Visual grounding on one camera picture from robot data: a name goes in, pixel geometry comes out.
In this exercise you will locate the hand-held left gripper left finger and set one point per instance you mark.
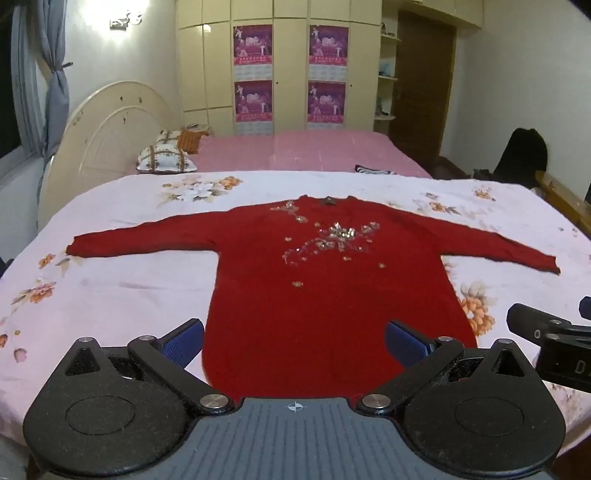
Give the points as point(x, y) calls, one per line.
point(183, 344)

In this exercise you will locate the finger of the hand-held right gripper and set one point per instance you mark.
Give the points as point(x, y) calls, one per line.
point(524, 318)

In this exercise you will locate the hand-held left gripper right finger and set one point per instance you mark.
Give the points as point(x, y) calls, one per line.
point(406, 344)

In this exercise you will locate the red sequined sweater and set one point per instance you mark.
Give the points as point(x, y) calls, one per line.
point(300, 295)

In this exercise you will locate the floral white bed sheet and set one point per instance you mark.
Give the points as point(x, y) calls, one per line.
point(115, 286)

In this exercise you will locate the black bag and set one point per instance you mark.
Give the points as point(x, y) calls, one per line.
point(521, 157)

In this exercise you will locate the striped folded cloth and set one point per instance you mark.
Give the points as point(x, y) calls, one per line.
point(374, 170)

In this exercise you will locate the orange pillow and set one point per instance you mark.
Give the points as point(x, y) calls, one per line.
point(191, 141)

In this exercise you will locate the small brown patterned pillow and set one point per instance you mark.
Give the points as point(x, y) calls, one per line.
point(169, 137)

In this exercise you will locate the pink bed sheet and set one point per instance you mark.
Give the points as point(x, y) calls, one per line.
point(314, 152)

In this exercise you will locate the cream arched headboard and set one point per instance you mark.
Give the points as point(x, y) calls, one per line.
point(106, 138)

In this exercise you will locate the brown wooden door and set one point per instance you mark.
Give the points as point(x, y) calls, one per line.
point(422, 87)

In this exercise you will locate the cream open shelf unit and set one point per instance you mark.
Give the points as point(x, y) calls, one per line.
point(387, 83)

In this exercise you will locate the cream wardrobe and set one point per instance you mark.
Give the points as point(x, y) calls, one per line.
point(291, 69)

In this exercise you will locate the blue tied curtain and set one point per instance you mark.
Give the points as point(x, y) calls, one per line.
point(51, 74)

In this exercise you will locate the purple wall poster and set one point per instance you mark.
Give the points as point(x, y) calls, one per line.
point(253, 46)
point(328, 46)
point(253, 104)
point(326, 102)

